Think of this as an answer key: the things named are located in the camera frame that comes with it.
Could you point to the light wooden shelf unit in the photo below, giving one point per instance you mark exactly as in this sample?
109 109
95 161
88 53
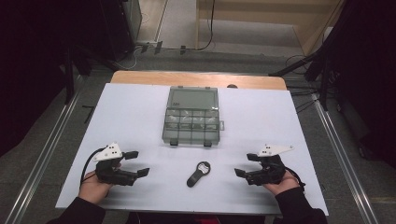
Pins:
249 18

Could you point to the red object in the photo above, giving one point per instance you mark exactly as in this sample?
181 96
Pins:
204 220

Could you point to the wooden table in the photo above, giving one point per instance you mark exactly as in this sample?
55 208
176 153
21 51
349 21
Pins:
186 78

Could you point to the person's left hand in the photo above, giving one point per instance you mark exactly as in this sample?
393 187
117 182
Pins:
93 189

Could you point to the person's right hand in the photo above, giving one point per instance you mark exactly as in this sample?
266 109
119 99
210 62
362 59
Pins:
281 186

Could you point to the black metal stand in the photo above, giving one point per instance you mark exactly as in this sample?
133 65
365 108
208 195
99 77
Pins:
314 59

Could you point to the white board sheet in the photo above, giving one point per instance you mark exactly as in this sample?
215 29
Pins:
134 118

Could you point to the dark cabinet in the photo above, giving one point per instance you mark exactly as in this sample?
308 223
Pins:
121 28

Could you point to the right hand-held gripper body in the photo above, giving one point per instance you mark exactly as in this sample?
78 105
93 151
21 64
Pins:
267 171

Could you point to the aluminium floor rail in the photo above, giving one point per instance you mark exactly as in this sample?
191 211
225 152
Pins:
339 149
46 155

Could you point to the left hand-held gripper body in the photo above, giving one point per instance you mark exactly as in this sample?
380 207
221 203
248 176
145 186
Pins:
109 174

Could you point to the grey translucent compartment box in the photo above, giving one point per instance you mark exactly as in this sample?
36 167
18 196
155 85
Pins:
191 118

